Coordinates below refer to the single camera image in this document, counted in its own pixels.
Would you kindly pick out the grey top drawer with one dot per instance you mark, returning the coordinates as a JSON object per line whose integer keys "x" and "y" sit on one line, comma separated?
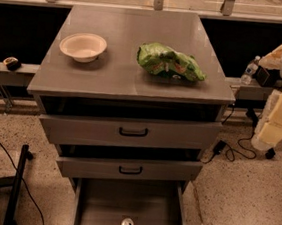
{"x": 108, "y": 131}

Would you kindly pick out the clear water bottle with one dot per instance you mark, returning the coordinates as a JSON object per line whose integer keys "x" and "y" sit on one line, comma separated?
{"x": 250, "y": 70}

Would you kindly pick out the grey metal drawer cabinet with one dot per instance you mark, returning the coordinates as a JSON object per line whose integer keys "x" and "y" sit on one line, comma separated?
{"x": 116, "y": 86}

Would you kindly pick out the grey drawer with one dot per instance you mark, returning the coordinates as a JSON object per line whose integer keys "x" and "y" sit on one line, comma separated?
{"x": 108, "y": 202}
{"x": 108, "y": 131}
{"x": 128, "y": 169}

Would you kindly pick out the grey middle drawer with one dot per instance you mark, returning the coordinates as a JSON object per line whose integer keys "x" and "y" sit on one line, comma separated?
{"x": 128, "y": 169}

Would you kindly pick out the green chip bag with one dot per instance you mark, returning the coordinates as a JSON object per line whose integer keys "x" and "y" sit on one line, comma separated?
{"x": 160, "y": 60}

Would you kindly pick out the black stand leg left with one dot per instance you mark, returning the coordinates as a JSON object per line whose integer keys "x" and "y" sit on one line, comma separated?
{"x": 15, "y": 182}

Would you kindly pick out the black stand leg right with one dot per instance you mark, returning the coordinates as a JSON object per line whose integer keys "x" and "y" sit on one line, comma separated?
{"x": 252, "y": 115}

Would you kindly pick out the grey bottom drawer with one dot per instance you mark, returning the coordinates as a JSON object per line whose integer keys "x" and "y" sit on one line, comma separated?
{"x": 108, "y": 202}

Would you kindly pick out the white paper bowl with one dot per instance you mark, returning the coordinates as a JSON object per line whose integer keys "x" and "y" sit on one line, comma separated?
{"x": 83, "y": 47}

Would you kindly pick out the small black box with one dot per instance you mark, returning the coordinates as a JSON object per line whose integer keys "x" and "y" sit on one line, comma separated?
{"x": 267, "y": 78}

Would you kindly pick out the black tape measure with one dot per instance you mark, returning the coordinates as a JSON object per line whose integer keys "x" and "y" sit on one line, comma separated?
{"x": 12, "y": 63}

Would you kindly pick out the black stand leg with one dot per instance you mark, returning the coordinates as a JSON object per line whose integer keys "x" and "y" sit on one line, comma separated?
{"x": 252, "y": 115}
{"x": 15, "y": 182}

